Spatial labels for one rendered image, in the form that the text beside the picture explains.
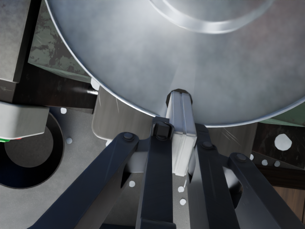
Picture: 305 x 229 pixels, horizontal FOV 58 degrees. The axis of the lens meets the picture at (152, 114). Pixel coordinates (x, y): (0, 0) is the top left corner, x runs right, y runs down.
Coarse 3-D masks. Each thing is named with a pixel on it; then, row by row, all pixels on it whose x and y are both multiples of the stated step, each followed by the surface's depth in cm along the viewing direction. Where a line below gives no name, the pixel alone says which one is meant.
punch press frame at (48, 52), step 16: (48, 16) 37; (48, 32) 37; (32, 48) 37; (48, 48) 37; (64, 48) 37; (32, 64) 38; (48, 64) 37; (64, 64) 37; (80, 80) 50; (288, 112) 37; (304, 112) 37
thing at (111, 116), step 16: (112, 96) 23; (96, 112) 23; (112, 112) 23; (128, 112) 23; (96, 128) 23; (112, 128) 23; (128, 128) 23; (144, 128) 23; (208, 128) 24; (224, 128) 24; (240, 128) 24; (256, 128) 24; (224, 144) 24; (240, 144) 24
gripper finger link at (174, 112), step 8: (176, 96) 21; (168, 104) 22; (176, 104) 20; (168, 112) 21; (176, 112) 18; (176, 120) 17; (176, 128) 16; (176, 136) 16; (176, 144) 16; (176, 152) 16; (176, 160) 17
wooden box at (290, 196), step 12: (264, 168) 95; (276, 168) 98; (276, 180) 75; (288, 180) 77; (300, 180) 80; (288, 192) 67; (300, 192) 67; (288, 204) 67; (300, 204) 67; (300, 216) 67
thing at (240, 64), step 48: (48, 0) 23; (96, 0) 23; (144, 0) 23; (192, 0) 23; (240, 0) 23; (288, 0) 23; (96, 48) 23; (144, 48) 23; (192, 48) 23; (240, 48) 23; (288, 48) 23; (144, 96) 23; (192, 96) 23; (240, 96) 23; (288, 96) 23
